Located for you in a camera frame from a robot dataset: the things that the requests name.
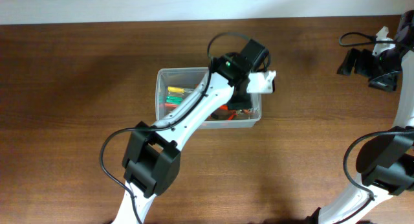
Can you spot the clear screwdriver set case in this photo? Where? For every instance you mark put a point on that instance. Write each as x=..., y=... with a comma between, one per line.
x=171, y=96

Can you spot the clear plastic container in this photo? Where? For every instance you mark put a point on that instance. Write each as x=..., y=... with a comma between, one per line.
x=190, y=78

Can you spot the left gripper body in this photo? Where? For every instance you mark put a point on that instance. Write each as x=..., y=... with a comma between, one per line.
x=241, y=96

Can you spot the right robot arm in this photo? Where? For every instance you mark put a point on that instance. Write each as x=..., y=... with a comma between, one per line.
x=378, y=165

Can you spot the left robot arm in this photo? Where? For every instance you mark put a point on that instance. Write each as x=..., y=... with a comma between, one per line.
x=152, y=158

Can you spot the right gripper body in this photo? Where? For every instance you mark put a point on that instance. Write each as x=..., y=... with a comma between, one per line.
x=361, y=66

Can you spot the red handled cutting pliers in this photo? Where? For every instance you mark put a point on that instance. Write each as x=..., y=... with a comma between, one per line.
x=224, y=113

